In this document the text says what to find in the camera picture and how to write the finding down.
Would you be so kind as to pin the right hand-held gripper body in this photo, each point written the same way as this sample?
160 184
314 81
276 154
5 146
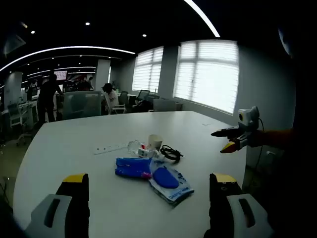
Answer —
248 119

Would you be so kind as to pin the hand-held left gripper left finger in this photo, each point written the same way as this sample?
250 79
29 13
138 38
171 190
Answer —
74 196

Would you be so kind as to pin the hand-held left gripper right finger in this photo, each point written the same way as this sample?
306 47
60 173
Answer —
223 196

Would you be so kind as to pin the clear package with blue pouch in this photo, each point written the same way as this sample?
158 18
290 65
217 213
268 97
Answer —
171 184

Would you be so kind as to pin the white power strip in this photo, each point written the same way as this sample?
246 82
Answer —
109 148

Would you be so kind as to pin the blue tissue pack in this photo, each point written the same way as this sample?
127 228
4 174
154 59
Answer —
131 167

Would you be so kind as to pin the white paper cup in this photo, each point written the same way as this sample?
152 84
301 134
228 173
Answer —
154 142

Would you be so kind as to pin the clear plastic bottle white cap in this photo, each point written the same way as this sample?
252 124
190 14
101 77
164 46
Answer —
136 146

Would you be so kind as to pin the wide window with blinds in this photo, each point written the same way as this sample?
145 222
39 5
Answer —
206 74

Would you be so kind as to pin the grey low cabinet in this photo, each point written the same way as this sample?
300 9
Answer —
166 105

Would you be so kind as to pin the white table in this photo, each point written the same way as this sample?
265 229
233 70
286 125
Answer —
99 129

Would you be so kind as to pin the large grey mesh office chair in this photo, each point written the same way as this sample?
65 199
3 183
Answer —
81 105

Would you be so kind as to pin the black office chair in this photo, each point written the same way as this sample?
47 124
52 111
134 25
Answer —
143 95

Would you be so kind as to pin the narrow window with blinds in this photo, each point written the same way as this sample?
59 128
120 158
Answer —
147 70

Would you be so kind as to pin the short ceiling light strip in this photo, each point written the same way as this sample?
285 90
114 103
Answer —
205 17

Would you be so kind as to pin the long curved ceiling light strip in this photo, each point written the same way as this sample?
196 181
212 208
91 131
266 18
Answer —
74 47

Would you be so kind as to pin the ceiling air vent panel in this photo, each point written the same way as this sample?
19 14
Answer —
13 43

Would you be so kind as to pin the blue framed wall poster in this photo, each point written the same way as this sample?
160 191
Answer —
284 42

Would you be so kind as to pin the white frame office chair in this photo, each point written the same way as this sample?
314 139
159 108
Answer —
120 106

